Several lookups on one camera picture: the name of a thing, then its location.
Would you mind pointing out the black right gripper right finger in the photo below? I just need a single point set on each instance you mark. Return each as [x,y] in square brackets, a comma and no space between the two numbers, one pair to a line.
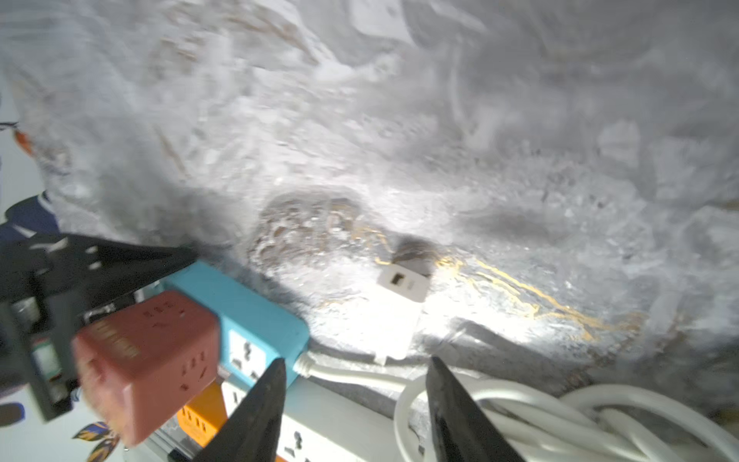
[460,430]

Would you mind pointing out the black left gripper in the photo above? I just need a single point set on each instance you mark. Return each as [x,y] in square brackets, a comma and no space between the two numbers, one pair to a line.
[56,272]

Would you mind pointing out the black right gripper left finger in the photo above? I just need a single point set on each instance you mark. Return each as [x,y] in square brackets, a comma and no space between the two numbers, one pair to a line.
[252,432]

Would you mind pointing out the white power strip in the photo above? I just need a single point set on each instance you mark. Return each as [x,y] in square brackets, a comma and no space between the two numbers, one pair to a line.
[320,425]

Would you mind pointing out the teal power strip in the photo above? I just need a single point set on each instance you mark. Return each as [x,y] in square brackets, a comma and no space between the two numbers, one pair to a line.
[254,330]

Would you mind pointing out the brown cube adapter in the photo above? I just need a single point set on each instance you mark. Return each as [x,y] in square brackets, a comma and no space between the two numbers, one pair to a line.
[142,364]

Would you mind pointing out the small white usb charger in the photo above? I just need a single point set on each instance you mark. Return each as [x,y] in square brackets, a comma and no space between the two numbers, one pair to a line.
[395,305]

